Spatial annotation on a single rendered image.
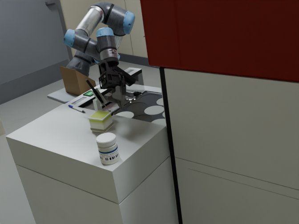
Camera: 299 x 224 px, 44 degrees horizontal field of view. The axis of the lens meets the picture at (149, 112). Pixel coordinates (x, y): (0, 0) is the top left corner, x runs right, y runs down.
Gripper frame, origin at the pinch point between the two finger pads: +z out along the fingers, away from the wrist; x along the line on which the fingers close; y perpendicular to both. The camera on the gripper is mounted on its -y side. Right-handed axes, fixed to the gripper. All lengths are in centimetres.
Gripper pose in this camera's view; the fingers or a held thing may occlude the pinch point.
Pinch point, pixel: (123, 105)
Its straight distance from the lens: 154.4
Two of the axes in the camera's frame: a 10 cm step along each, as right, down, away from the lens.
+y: -8.2, 0.0, -5.8
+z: 2.0, 9.4, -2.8
